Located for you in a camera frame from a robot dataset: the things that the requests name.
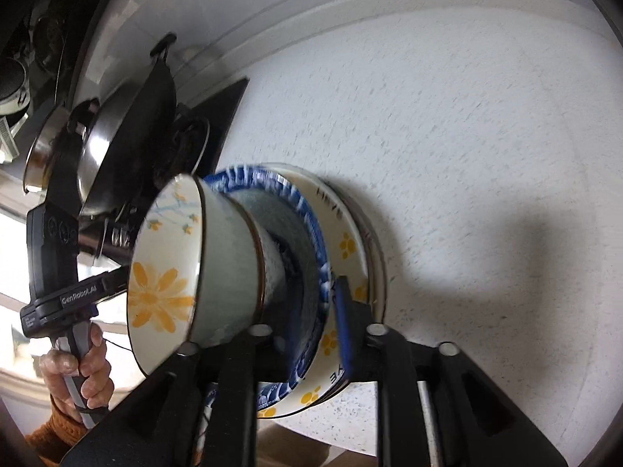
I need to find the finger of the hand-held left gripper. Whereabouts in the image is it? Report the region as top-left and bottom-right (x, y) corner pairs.
(96, 264), (132, 303)

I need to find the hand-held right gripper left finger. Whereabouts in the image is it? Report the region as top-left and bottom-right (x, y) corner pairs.
(58, 323), (303, 467)

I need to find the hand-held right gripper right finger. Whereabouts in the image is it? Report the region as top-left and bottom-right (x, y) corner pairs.
(333, 275), (570, 467)

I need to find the celadon bowl with yellow flower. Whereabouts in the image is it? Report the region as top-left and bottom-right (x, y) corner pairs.
(127, 174), (266, 377)

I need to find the large white fish-print plate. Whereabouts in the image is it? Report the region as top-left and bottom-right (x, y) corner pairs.
(321, 180), (390, 324)

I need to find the white plate with yellow prints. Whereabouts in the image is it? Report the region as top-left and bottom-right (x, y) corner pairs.
(255, 163), (371, 421)

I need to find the celadon bowl with brown rim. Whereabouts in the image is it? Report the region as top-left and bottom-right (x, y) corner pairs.
(243, 216), (291, 317)

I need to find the blue patterned bowl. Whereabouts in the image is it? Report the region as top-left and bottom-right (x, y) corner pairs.
(202, 164), (334, 407)

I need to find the person's left forearm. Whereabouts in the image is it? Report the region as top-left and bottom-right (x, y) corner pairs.
(23, 394), (100, 467)

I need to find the person's left hand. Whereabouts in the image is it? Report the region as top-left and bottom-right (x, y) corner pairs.
(39, 323), (116, 422)

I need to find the stainless steel pot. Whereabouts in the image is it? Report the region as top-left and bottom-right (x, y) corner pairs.
(22, 98), (100, 194)

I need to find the stainless steel lid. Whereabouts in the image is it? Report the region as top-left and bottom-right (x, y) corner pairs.
(78, 83), (147, 210)

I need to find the black burner grate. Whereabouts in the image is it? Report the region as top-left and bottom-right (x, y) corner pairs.
(153, 104), (212, 190)

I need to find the black wok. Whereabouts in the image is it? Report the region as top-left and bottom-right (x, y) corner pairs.
(78, 33), (179, 219)

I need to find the white round container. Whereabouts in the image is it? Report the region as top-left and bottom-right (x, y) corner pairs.
(0, 56), (31, 114)

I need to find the black glass cooktop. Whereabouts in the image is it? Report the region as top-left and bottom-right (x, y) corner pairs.
(78, 78), (251, 263)

